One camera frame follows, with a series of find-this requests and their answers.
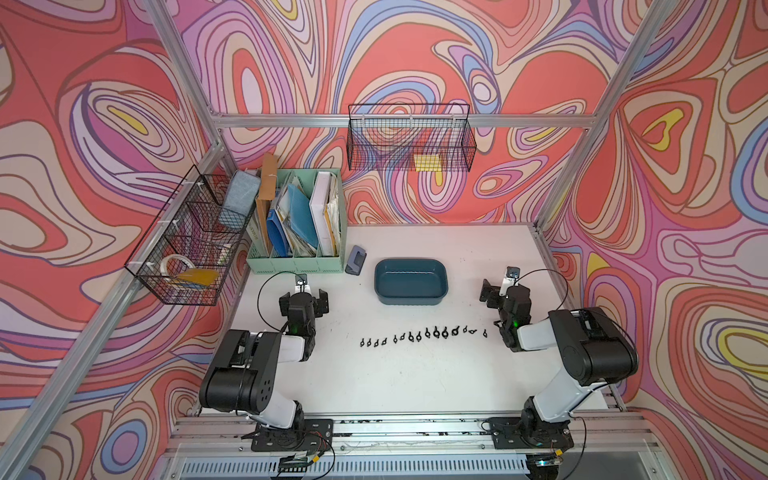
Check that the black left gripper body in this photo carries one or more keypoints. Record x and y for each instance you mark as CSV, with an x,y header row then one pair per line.
x,y
315,308

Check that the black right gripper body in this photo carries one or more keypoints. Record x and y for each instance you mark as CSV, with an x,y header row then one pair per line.
x,y
494,300

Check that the dark teal storage box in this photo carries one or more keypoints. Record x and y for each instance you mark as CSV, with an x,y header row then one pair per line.
x,y
410,281

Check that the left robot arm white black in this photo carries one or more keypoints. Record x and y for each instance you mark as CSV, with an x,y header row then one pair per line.
x,y
242,375

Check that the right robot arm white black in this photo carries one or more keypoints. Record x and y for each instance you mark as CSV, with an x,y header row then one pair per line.
x,y
594,353

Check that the grey blue hole punch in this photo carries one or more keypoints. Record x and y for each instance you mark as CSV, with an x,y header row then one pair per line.
x,y
355,261

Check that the green plastic file organizer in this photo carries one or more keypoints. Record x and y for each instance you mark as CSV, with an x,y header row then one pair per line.
x,y
317,264

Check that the blue folder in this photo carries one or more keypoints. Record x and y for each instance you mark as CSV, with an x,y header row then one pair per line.
x,y
290,227

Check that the yellow card in basket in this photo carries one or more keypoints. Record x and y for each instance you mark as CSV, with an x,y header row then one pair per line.
x,y
196,278

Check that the white binder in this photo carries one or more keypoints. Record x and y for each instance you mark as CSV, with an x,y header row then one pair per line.
x,y
319,209

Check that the brown cardboard folder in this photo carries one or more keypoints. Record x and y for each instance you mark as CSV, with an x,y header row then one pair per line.
x,y
266,194

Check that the grey blue sponge pad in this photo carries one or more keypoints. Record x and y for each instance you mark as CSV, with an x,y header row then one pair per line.
x,y
240,197

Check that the white tape roll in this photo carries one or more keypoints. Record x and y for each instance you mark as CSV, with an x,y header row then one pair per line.
x,y
174,264

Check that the yellow sticky note pad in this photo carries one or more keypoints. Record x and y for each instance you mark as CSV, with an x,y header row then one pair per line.
x,y
428,163

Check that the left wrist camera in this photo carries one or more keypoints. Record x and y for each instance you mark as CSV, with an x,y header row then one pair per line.
x,y
301,283

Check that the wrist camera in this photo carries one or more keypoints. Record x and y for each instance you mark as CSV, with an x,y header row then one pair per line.
x,y
511,278
301,283

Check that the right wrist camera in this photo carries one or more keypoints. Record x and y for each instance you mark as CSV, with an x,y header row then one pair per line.
x,y
511,278

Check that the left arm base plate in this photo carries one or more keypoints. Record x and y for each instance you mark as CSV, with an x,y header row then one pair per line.
x,y
291,435

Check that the black wire basket left wall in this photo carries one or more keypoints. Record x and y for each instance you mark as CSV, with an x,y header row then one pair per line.
x,y
188,225

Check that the black wire basket wall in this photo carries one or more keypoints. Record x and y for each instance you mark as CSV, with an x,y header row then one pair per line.
x,y
188,225
386,136

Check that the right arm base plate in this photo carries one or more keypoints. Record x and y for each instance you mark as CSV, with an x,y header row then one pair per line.
x,y
514,433

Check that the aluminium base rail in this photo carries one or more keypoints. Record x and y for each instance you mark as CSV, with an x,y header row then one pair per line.
x,y
608,444

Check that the black wire basket back wall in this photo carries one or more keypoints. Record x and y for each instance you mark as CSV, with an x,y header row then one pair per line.
x,y
386,136

